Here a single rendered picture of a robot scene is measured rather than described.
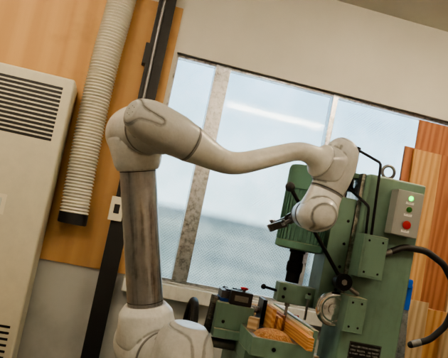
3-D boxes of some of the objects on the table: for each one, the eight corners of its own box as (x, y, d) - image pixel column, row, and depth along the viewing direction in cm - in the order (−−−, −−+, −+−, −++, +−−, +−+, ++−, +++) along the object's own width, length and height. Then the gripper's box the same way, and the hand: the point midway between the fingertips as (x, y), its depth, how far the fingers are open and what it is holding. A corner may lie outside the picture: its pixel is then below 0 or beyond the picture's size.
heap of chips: (252, 331, 206) (253, 322, 207) (287, 337, 208) (289, 329, 208) (257, 336, 198) (258, 327, 198) (294, 343, 200) (295, 334, 200)
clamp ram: (239, 317, 231) (244, 293, 232) (258, 320, 232) (262, 297, 233) (243, 321, 222) (248, 296, 223) (263, 324, 223) (268, 300, 224)
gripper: (276, 243, 192) (262, 241, 213) (343, 204, 196) (323, 205, 217) (265, 223, 192) (252, 221, 213) (332, 184, 196) (313, 187, 217)
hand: (289, 213), depth 214 cm, fingers open, 13 cm apart
